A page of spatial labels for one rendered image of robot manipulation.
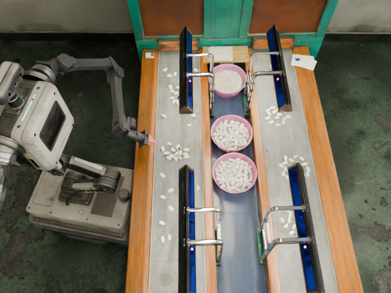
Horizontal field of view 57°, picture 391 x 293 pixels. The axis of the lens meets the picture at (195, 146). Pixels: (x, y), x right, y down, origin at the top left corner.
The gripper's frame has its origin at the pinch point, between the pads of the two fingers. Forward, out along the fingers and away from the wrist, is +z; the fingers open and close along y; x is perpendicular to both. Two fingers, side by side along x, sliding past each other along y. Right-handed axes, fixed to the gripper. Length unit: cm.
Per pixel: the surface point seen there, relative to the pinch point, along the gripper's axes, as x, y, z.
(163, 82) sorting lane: 6, 55, 7
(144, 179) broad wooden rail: 9.8, -20.4, 0.1
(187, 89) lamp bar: -33.6, 20.0, -1.3
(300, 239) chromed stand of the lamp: -67, -66, 38
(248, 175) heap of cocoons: -27, -16, 51
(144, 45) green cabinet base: 12, 85, -8
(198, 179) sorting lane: -8.9, -19.6, 26.9
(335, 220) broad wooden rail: -59, -45, 85
